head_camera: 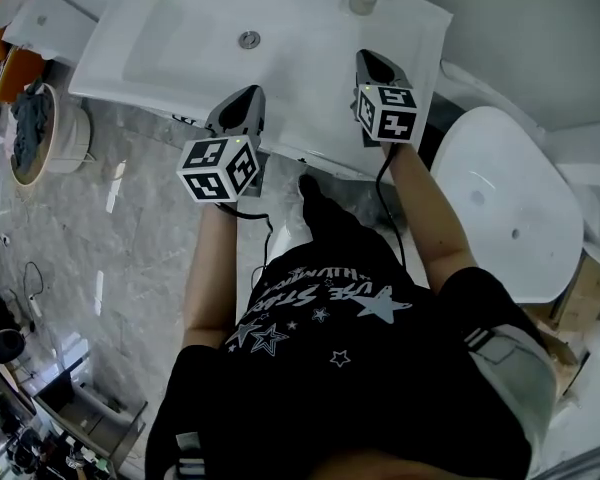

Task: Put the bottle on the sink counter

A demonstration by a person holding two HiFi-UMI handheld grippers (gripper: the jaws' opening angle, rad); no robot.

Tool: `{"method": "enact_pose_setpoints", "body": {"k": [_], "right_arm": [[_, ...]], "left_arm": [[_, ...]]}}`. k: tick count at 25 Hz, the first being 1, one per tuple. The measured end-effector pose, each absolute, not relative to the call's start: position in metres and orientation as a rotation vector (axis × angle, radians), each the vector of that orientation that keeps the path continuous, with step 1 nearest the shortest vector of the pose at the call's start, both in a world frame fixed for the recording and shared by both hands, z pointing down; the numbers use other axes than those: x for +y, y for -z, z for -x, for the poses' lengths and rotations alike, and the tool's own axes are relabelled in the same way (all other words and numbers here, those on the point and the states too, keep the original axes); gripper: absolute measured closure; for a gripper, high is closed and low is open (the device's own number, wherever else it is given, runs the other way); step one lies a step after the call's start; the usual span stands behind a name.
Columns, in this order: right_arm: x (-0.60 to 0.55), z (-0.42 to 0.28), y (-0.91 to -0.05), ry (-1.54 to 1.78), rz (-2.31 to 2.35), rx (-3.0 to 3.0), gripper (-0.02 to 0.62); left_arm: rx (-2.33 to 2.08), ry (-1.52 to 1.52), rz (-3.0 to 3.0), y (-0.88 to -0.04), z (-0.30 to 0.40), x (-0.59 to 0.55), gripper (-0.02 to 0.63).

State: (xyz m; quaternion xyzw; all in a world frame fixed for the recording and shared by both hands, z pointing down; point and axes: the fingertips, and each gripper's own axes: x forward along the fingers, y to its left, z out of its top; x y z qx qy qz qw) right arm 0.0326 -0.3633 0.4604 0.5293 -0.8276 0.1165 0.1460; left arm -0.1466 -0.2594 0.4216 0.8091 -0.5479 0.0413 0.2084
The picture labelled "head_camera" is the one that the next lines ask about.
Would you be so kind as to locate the metal sink drain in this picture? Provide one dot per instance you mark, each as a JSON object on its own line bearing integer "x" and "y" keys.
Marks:
{"x": 249, "y": 39}

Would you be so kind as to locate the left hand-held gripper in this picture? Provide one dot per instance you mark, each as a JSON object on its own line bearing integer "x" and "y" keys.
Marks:
{"x": 215, "y": 168}

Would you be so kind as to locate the cardboard box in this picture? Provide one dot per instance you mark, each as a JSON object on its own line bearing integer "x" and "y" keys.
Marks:
{"x": 580, "y": 293}

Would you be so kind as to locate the white box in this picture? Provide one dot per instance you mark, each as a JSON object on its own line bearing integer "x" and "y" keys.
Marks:
{"x": 50, "y": 20}

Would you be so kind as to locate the person's black star-print shirt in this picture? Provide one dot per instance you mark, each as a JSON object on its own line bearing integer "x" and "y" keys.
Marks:
{"x": 340, "y": 368}

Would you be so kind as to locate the orange bag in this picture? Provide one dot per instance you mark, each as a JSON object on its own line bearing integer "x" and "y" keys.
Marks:
{"x": 15, "y": 68}

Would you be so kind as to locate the person's grey shorts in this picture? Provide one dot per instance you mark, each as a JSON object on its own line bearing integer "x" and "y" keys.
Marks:
{"x": 522, "y": 383}

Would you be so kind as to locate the white toilet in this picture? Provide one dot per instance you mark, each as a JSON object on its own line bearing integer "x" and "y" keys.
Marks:
{"x": 510, "y": 203}

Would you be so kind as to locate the white sink counter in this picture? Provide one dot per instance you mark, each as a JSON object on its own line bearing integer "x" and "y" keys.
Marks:
{"x": 305, "y": 33}

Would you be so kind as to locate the black chair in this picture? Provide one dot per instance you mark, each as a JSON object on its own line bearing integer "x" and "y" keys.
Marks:
{"x": 0, "y": 338}

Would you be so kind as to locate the person's left forearm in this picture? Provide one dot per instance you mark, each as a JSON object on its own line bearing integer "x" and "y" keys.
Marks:
{"x": 212, "y": 268}

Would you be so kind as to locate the grey cloth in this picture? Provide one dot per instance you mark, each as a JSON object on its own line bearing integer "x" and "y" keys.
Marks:
{"x": 27, "y": 123}

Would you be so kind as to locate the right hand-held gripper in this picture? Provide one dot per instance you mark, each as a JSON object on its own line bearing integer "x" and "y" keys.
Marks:
{"x": 390, "y": 113}

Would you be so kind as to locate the person's right forearm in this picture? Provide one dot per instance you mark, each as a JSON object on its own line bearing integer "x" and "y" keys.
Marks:
{"x": 430, "y": 218}

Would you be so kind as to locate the round white laundry basket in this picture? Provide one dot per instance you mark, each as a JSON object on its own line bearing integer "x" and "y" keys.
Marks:
{"x": 65, "y": 138}

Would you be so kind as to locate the grey cabinet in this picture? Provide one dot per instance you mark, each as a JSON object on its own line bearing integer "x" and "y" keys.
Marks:
{"x": 95, "y": 418}

